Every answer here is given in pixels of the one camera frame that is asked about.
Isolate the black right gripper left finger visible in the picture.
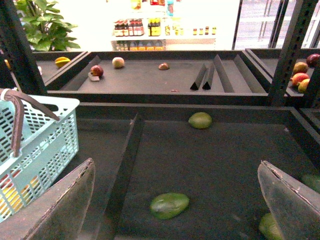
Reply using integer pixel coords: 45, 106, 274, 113
0, 158, 96, 240

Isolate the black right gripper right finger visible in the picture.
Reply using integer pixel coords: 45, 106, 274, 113
257, 160, 320, 240

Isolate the lemon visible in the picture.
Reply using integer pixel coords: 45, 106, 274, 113
0, 176, 39, 222

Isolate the light blue plastic basket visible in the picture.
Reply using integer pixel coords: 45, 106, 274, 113
0, 94, 81, 224

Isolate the brown basket handle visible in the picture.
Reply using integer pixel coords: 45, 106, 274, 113
5, 90, 60, 158

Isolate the dark red mango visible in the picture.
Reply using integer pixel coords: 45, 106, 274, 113
0, 169, 21, 190

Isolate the green avocado bottom right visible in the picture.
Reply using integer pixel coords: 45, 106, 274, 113
258, 212, 283, 240

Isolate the green avocado near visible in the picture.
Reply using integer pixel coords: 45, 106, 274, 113
149, 192, 190, 220

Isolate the mangoes right tray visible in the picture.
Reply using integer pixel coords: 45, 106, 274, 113
290, 53, 320, 94

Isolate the white zip tie left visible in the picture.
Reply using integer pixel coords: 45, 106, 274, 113
0, 87, 18, 101

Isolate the black fruit shelf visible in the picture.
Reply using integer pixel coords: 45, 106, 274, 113
0, 0, 320, 240

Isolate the red fruit upper tray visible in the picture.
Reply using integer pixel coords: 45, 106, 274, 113
90, 64, 104, 77

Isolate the tan round fruit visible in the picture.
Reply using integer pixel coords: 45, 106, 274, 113
112, 57, 125, 69

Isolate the black triangular divider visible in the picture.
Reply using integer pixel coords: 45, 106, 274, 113
190, 61, 216, 91

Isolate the green potted plant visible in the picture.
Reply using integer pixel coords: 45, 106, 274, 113
13, 0, 80, 52

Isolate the brown small fruit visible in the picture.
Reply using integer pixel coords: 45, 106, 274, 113
158, 62, 170, 71

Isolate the bottle shelf background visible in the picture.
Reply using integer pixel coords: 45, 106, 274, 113
107, 0, 217, 52

